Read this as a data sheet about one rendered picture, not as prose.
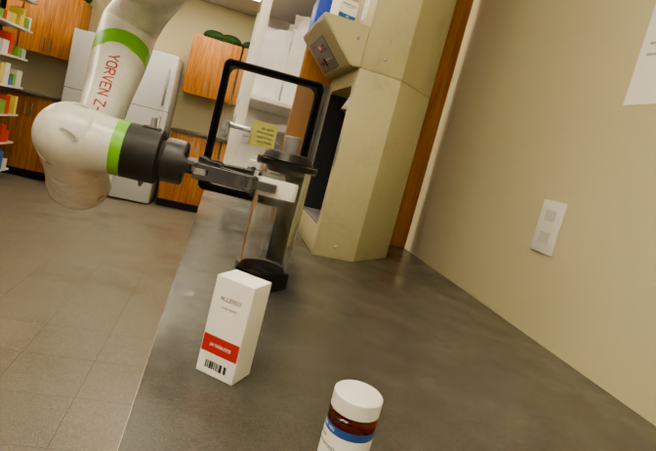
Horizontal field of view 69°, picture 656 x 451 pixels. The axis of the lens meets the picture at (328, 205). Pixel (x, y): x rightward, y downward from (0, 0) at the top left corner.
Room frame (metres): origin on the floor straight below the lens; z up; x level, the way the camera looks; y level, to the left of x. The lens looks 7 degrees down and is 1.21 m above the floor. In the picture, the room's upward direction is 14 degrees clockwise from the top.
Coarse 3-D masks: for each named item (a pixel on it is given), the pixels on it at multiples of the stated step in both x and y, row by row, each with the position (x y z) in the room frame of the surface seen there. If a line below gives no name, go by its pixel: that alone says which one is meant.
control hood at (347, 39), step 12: (324, 24) 1.19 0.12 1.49; (336, 24) 1.16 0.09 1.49; (348, 24) 1.17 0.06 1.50; (360, 24) 1.18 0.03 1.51; (312, 36) 1.35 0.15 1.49; (324, 36) 1.24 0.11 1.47; (336, 36) 1.17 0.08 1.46; (348, 36) 1.17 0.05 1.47; (360, 36) 1.18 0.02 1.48; (336, 48) 1.21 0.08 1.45; (348, 48) 1.17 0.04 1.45; (360, 48) 1.18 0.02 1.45; (336, 60) 1.26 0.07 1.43; (348, 60) 1.18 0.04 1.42; (360, 60) 1.18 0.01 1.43; (336, 72) 1.35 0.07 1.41
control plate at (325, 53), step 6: (318, 42) 1.32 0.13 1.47; (324, 42) 1.27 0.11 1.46; (312, 48) 1.41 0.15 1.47; (318, 48) 1.36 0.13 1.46; (324, 48) 1.30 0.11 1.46; (318, 54) 1.39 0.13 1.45; (324, 54) 1.33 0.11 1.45; (330, 54) 1.28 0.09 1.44; (318, 60) 1.43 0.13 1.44; (330, 60) 1.31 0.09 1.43; (324, 66) 1.41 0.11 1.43; (330, 66) 1.35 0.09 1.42; (336, 66) 1.29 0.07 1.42; (324, 72) 1.45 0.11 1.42
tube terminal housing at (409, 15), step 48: (384, 0) 1.19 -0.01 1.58; (432, 0) 1.25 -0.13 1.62; (384, 48) 1.19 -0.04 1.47; (432, 48) 1.32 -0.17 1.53; (384, 96) 1.20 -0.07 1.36; (384, 144) 1.21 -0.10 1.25; (336, 192) 1.19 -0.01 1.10; (384, 192) 1.27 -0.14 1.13; (336, 240) 1.19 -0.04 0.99; (384, 240) 1.34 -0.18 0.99
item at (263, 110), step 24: (240, 72) 1.45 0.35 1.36; (240, 96) 1.45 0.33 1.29; (264, 96) 1.46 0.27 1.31; (288, 96) 1.47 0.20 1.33; (312, 96) 1.47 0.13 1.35; (240, 120) 1.45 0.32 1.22; (264, 120) 1.46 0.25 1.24; (288, 120) 1.47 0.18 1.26; (216, 144) 1.45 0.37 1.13; (240, 144) 1.45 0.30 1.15; (264, 144) 1.46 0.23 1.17; (216, 192) 1.45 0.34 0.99
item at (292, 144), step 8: (288, 136) 0.84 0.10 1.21; (288, 144) 0.84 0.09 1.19; (296, 144) 0.84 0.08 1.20; (272, 152) 0.82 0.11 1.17; (280, 152) 0.81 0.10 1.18; (288, 152) 0.84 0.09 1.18; (296, 152) 0.84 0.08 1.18; (288, 160) 0.81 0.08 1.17; (296, 160) 0.81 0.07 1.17; (304, 160) 0.82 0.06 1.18
